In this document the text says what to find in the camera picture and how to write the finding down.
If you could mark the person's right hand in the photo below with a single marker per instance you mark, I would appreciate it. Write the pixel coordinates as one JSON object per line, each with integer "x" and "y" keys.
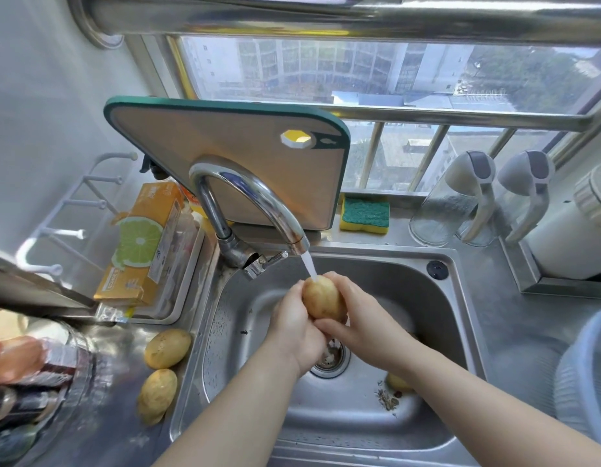
{"x": 373, "y": 330}

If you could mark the person's left hand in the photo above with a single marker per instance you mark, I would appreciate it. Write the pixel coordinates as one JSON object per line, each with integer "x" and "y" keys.
{"x": 290, "y": 335}

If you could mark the person's left fingers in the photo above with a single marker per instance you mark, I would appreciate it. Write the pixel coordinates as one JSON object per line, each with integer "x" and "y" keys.
{"x": 293, "y": 295}

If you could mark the person's right thumb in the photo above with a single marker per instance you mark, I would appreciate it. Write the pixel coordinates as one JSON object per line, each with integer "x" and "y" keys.
{"x": 332, "y": 328}

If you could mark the wet yellow potato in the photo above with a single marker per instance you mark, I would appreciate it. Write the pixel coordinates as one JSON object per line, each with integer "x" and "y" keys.
{"x": 323, "y": 299}

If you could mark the small potato under forearm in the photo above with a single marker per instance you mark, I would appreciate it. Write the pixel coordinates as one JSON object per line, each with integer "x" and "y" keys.
{"x": 397, "y": 382}

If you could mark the person's right forearm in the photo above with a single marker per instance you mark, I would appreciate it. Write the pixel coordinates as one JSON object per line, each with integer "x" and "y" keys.
{"x": 485, "y": 418}

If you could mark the person's left forearm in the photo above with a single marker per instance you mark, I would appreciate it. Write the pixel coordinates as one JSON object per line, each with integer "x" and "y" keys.
{"x": 232, "y": 413}

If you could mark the steel sink drain strainer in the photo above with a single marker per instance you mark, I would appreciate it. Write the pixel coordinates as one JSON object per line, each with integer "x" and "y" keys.
{"x": 336, "y": 360}

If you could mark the stainless steel sink basin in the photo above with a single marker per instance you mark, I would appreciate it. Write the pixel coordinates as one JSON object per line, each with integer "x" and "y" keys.
{"x": 427, "y": 311}

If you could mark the chrome curved faucet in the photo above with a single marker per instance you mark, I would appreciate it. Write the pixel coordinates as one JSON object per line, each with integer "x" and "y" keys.
{"x": 261, "y": 193}

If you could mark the yellow green sponge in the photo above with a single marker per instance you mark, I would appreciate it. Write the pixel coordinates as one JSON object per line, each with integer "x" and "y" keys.
{"x": 364, "y": 213}

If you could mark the white plastic tray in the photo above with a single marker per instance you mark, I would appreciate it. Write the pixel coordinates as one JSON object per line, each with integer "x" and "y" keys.
{"x": 183, "y": 286}

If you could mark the black round sink cap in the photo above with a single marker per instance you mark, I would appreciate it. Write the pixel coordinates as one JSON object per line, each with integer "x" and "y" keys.
{"x": 437, "y": 270}

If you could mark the orange box with lime print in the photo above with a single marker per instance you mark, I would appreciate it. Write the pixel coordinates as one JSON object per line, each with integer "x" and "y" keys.
{"x": 140, "y": 243}

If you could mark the green rimmed cutting board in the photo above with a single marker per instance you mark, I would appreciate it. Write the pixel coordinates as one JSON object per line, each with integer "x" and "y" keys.
{"x": 208, "y": 140}

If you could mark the black clip behind board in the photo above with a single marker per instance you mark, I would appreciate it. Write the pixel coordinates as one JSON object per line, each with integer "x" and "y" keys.
{"x": 152, "y": 167}

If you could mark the steel tray under canister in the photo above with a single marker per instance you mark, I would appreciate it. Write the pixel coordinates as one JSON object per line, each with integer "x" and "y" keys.
{"x": 529, "y": 282}

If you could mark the white canister with ribbed lid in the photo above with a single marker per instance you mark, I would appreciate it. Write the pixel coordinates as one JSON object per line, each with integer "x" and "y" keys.
{"x": 568, "y": 238}

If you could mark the translucent plastic basket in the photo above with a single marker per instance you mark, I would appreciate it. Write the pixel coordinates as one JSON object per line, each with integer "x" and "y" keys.
{"x": 587, "y": 374}

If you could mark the steel overhead pipe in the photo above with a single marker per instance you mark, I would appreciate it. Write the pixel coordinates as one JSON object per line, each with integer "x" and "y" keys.
{"x": 329, "y": 16}

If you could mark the dark sauce bottle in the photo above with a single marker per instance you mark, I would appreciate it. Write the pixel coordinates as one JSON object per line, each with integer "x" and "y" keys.
{"x": 18, "y": 406}

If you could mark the white wall hook rack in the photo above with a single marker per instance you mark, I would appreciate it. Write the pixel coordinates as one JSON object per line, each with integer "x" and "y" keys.
{"x": 62, "y": 233}

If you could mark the steel window guard rail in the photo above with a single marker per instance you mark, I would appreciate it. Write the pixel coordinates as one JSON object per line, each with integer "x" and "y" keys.
{"x": 475, "y": 119}

